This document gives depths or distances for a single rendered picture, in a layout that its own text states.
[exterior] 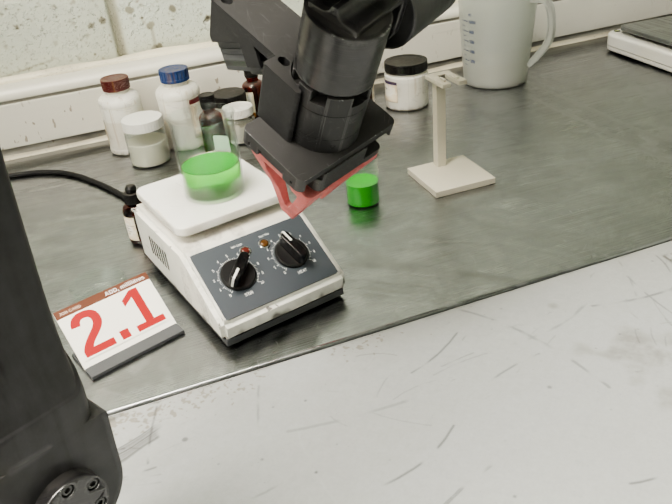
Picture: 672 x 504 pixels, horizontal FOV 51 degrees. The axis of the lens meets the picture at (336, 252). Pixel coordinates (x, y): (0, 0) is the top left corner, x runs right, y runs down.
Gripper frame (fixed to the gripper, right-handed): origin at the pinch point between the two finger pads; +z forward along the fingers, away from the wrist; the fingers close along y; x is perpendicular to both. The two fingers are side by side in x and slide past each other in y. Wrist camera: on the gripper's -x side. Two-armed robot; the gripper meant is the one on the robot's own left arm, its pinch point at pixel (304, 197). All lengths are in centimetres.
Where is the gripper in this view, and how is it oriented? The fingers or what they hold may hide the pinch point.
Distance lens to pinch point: 59.8
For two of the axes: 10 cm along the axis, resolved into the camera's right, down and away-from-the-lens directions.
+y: -7.0, 5.2, -4.9
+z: -1.8, 5.4, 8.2
